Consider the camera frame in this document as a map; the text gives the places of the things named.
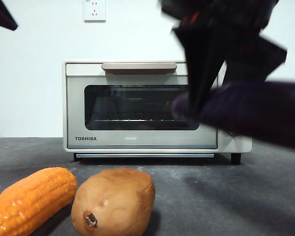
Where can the orange corn cob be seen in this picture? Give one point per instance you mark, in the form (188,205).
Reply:
(32,199)

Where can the dark purple eggplant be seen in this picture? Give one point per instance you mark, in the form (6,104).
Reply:
(260,113)

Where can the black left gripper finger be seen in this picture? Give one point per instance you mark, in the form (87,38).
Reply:
(2,14)

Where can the white wall socket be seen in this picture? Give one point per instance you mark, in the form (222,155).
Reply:
(95,11)

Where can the silver crumb tray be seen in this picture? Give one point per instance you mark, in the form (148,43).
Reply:
(145,156)

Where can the cream Toshiba toaster oven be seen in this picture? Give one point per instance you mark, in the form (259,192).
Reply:
(236,150)

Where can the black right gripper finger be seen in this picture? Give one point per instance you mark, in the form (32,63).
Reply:
(199,68)
(255,59)

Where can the brown potato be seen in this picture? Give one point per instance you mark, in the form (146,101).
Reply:
(115,199)

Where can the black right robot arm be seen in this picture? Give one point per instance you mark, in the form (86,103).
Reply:
(223,12)

